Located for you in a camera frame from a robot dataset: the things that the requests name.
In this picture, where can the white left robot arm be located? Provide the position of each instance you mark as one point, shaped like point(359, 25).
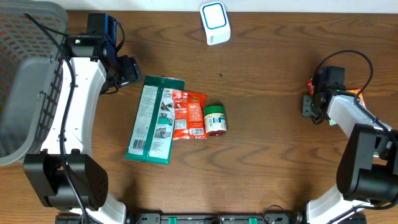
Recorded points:
point(64, 174)

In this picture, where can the green lid jar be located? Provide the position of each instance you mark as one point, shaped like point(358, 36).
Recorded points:
point(215, 120)

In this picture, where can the green white package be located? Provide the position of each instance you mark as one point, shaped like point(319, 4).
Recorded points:
point(152, 134)

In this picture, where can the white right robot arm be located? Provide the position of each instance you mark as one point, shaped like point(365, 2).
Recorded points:
point(367, 174)

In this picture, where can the grey plastic shopping basket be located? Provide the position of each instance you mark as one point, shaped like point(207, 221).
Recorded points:
point(31, 75)

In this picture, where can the red stick sachet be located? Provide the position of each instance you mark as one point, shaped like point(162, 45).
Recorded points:
point(311, 86)

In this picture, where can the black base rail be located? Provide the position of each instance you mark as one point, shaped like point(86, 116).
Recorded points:
point(269, 216)

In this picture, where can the white barcode scanner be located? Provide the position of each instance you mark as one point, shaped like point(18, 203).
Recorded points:
point(215, 22)

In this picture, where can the small orange carton box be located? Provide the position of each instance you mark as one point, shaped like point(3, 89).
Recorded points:
point(360, 96)

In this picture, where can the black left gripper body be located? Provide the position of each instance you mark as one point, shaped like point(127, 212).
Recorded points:
point(127, 71)

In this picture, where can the red snack bag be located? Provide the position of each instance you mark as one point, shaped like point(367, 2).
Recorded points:
point(189, 118)

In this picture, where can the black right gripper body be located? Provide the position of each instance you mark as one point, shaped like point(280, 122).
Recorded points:
point(307, 106)

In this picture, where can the mint green wipes pack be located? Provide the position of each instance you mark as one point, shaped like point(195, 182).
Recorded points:
point(332, 122)

